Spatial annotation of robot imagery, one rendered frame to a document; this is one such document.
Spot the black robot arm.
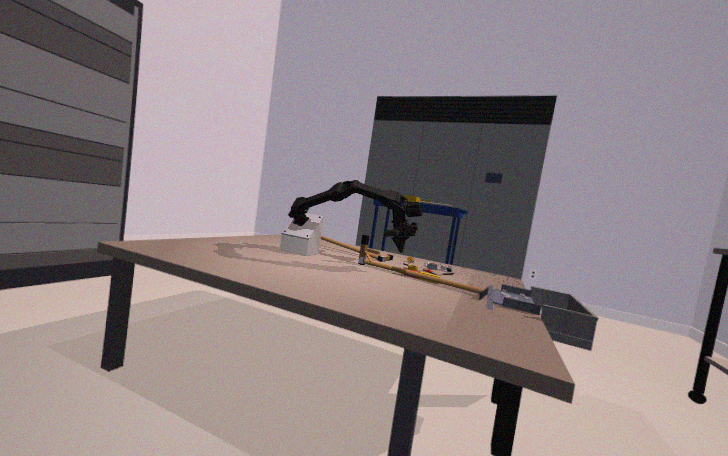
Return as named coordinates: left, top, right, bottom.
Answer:
left=288, top=180, right=422, bottom=234

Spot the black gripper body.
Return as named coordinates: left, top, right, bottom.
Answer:
left=384, top=217, right=415, bottom=237

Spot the orange long pole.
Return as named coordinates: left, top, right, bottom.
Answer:
left=358, top=235, right=489, bottom=300

